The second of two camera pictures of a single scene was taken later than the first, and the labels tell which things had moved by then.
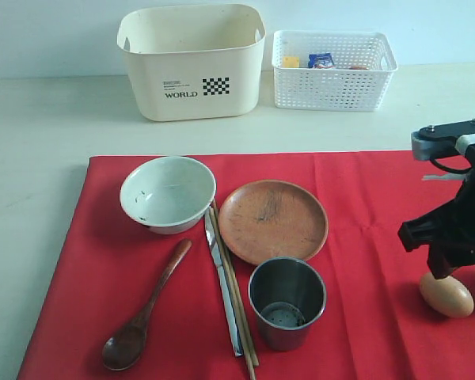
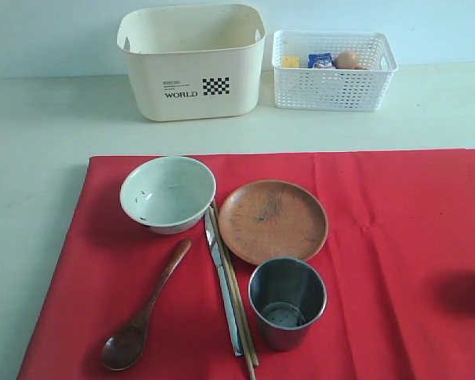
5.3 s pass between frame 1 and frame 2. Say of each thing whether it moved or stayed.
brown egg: moved
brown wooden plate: stayed
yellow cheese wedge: stayed
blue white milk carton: stayed
